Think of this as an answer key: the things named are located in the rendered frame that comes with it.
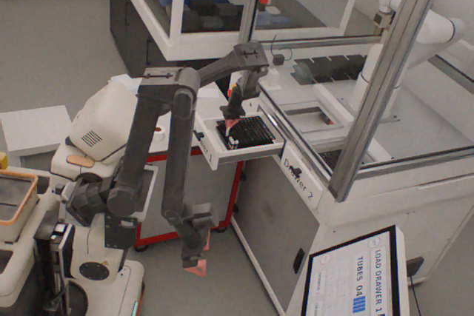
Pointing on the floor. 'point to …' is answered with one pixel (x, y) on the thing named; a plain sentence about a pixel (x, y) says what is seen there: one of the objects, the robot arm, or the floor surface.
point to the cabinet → (265, 170)
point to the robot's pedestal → (35, 135)
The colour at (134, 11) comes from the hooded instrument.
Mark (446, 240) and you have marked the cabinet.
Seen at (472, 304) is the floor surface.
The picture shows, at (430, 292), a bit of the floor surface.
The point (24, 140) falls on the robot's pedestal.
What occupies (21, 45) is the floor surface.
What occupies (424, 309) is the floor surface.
